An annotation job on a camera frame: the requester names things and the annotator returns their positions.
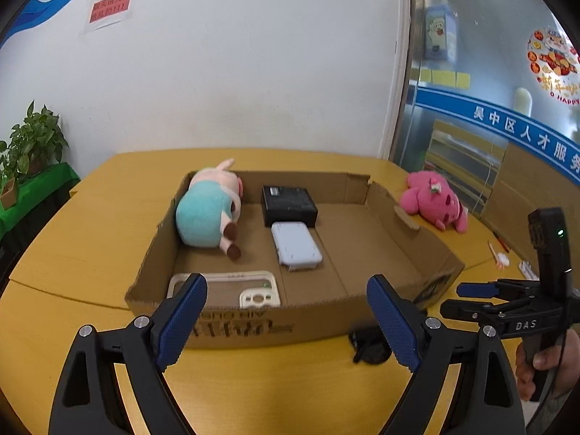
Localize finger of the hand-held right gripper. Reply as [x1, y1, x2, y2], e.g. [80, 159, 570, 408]
[439, 298, 517, 324]
[457, 278, 542, 301]

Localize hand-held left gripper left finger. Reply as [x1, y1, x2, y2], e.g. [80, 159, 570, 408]
[47, 273, 209, 435]

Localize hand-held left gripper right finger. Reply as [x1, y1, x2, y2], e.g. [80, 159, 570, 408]
[366, 274, 529, 435]

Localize cardboard box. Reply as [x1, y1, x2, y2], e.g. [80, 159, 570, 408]
[124, 170, 467, 351]

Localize pig plush toy teal dress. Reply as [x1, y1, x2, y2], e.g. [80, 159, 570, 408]
[175, 158, 245, 261]

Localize person's right hand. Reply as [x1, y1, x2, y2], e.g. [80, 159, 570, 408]
[515, 333, 567, 399]

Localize small black object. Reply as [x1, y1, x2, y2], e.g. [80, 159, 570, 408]
[348, 324, 393, 365]

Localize small white object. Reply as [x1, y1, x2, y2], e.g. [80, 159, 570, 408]
[487, 241, 510, 269]

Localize cream phone case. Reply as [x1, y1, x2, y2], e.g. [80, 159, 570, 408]
[167, 270, 282, 311]

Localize pink plush toy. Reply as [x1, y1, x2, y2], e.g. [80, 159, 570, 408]
[399, 170, 469, 235]

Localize pale blue plastic case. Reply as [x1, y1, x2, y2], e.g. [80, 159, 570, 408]
[271, 221, 323, 273]

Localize wooden desk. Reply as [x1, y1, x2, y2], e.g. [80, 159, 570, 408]
[0, 147, 544, 435]

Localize yellow shelf behind glass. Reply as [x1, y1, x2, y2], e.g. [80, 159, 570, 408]
[426, 118, 508, 211]

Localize black rectangular box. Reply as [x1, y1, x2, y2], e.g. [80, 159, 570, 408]
[260, 185, 319, 228]

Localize blue banner on glass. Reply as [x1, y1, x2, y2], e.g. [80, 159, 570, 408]
[414, 88, 580, 182]

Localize round festive window sticker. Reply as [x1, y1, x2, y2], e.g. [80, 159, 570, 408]
[526, 27, 580, 106]

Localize green cloth side table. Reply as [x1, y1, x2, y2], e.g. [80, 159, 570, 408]
[0, 163, 81, 239]

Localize row of yellow sticky notes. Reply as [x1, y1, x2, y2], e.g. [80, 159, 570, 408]
[419, 69, 469, 89]

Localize small potted plant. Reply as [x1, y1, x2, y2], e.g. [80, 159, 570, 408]
[0, 140, 21, 204]

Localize potted green plant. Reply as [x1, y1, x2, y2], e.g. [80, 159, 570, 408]
[9, 100, 70, 177]

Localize cartoon poster on glass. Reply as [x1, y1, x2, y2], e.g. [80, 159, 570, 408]
[423, 0, 458, 62]

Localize red wall sign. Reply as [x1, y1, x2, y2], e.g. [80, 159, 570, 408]
[84, 0, 134, 32]

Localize blue wave wall decal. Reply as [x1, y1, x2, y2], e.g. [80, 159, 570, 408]
[0, 0, 359, 50]

